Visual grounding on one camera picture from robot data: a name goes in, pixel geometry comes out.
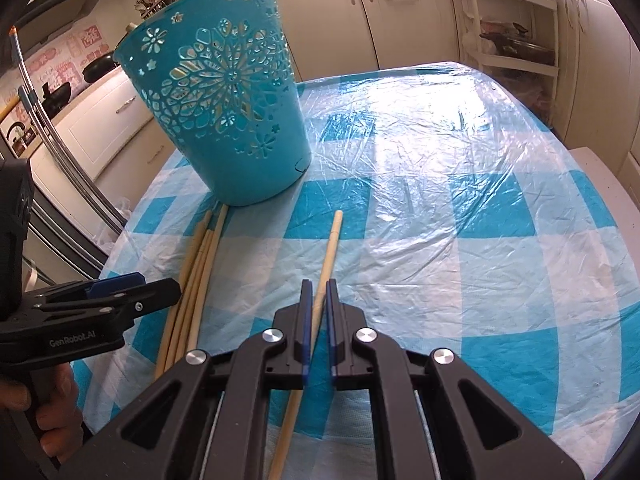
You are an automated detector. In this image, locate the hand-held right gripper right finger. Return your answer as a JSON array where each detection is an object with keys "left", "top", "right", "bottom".
[{"left": 325, "top": 277, "right": 587, "bottom": 480}]

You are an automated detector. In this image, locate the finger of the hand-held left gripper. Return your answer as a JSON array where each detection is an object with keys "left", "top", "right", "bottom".
[
  {"left": 32, "top": 280, "right": 182, "bottom": 321},
  {"left": 30, "top": 271, "right": 145, "bottom": 306}
]

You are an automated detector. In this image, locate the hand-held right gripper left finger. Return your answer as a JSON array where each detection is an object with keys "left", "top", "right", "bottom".
[{"left": 57, "top": 280, "right": 316, "bottom": 480}]

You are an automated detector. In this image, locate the bundle of wooden chopsticks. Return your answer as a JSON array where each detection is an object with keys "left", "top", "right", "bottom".
[{"left": 152, "top": 204, "right": 230, "bottom": 381}]

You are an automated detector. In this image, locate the single wooden chopstick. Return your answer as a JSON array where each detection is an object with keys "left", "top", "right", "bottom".
[{"left": 267, "top": 210, "right": 345, "bottom": 480}]

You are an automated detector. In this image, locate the blue perforated plastic basket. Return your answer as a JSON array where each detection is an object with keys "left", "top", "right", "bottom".
[{"left": 112, "top": 0, "right": 313, "bottom": 207}]

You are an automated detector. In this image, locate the person's left hand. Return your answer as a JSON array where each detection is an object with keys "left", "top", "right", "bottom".
[{"left": 0, "top": 364, "right": 87, "bottom": 466}]

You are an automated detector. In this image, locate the cream stove-side cabinet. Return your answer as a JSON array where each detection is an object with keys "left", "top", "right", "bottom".
[{"left": 30, "top": 67, "right": 176, "bottom": 241}]

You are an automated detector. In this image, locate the blue white checkered tablecloth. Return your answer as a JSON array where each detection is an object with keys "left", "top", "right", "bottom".
[{"left": 70, "top": 60, "right": 640, "bottom": 480}]

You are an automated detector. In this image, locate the dark metal kettle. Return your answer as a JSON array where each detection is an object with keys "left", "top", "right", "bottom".
[{"left": 6, "top": 122, "right": 37, "bottom": 157}]

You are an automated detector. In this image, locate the small black pan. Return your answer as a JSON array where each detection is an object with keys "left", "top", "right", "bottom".
[{"left": 42, "top": 82, "right": 71, "bottom": 111}]

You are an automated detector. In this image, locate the black stove wok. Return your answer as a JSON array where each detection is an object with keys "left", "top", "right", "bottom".
[{"left": 82, "top": 52, "right": 124, "bottom": 84}]

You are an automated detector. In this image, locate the grey range hood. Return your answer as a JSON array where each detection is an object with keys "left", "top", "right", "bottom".
[{"left": 15, "top": 0, "right": 135, "bottom": 56}]

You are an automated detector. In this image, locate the cream base cabinet row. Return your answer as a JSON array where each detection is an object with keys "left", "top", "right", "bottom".
[{"left": 270, "top": 0, "right": 461, "bottom": 83}]

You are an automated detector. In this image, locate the dark wok with lid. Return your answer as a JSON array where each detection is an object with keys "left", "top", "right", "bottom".
[{"left": 480, "top": 22, "right": 556, "bottom": 66}]

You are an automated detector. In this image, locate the cream drawer cabinet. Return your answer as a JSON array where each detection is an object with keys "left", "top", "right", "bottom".
[{"left": 550, "top": 0, "right": 640, "bottom": 171}]

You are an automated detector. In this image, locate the white tiered trolley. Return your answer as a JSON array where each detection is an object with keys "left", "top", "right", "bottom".
[{"left": 450, "top": 0, "right": 561, "bottom": 111}]

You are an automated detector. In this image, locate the red white wall sticker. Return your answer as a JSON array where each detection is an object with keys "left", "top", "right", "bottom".
[{"left": 20, "top": 25, "right": 115, "bottom": 111}]

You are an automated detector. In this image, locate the metal mop handle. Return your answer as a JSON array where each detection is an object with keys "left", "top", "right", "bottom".
[{"left": 7, "top": 25, "right": 33, "bottom": 106}]

